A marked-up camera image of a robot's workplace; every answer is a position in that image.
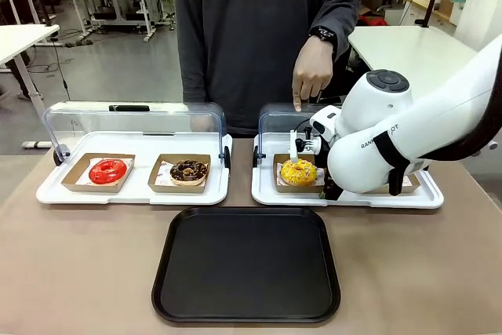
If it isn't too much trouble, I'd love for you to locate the yellow sprinkled donut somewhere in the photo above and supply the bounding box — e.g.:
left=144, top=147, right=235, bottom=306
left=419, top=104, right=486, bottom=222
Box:
left=280, top=158, right=318, bottom=188

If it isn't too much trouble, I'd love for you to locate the large white side table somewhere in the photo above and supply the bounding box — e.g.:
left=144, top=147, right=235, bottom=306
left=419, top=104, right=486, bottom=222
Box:
left=347, top=24, right=484, bottom=89

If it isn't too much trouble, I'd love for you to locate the brown cardboard donut tray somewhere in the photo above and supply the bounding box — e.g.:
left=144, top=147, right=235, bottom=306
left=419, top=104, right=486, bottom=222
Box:
left=367, top=172, right=422, bottom=195
left=272, top=153, right=327, bottom=194
left=60, top=152, right=136, bottom=195
left=147, top=153, right=213, bottom=195

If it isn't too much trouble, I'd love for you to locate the person left forearm grey sleeve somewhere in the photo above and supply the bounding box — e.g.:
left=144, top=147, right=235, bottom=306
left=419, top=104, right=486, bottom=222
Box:
left=308, top=0, right=362, bottom=44

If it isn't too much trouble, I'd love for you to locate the chocolate nut donut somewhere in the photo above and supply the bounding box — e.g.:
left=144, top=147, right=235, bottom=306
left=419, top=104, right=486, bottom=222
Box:
left=169, top=158, right=209, bottom=188

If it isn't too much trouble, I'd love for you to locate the red object on floor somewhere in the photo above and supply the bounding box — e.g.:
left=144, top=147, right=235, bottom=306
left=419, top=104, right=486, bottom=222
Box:
left=358, top=14, right=386, bottom=27

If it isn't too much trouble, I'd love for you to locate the red glazed donut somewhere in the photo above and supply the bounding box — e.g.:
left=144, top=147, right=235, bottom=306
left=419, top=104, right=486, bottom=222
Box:
left=88, top=158, right=129, bottom=187

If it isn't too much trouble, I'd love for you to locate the white display case base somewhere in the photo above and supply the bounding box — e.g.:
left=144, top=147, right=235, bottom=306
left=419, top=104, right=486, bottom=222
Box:
left=250, top=133, right=446, bottom=210
left=35, top=130, right=234, bottom=206

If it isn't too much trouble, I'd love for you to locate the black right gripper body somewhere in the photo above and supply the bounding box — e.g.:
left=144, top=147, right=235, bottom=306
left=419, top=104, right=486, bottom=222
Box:
left=314, top=137, right=333, bottom=173

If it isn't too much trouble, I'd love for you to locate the black serving tray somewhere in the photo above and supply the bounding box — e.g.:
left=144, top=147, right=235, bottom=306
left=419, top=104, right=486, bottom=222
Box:
left=151, top=206, right=341, bottom=324

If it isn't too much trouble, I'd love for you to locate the black wrist watch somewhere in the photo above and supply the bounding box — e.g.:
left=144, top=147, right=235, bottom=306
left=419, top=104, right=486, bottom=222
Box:
left=308, top=25, right=337, bottom=42

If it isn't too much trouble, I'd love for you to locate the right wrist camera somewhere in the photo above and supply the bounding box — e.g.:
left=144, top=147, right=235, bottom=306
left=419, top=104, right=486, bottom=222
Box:
left=289, top=126, right=323, bottom=164

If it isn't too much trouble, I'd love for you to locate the person torso grey sweater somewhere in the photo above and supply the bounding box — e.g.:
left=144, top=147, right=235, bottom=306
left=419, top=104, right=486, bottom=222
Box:
left=168, top=0, right=362, bottom=138

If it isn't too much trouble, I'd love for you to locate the white printed paper liner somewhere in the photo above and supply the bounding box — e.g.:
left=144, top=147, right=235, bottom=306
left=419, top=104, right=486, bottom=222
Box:
left=275, top=161, right=326, bottom=188
left=75, top=158, right=129, bottom=187
left=155, top=158, right=207, bottom=188

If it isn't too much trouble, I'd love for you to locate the small white side table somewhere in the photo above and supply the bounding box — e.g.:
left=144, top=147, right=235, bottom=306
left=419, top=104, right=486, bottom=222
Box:
left=0, top=24, right=60, bottom=150

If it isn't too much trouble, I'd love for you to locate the person right hand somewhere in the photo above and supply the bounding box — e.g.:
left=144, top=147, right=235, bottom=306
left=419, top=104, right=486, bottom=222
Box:
left=190, top=115, right=213, bottom=133

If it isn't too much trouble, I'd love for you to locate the clear display case lid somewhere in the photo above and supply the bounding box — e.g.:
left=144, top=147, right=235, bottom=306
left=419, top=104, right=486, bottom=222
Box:
left=253, top=101, right=346, bottom=169
left=42, top=100, right=232, bottom=169

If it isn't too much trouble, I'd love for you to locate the person right forearm grey sleeve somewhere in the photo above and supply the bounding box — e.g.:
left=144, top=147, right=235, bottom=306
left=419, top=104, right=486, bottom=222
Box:
left=176, top=13, right=209, bottom=105

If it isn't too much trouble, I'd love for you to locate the person left hand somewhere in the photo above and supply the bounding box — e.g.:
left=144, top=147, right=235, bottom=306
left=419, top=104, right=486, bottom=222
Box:
left=291, top=35, right=335, bottom=113

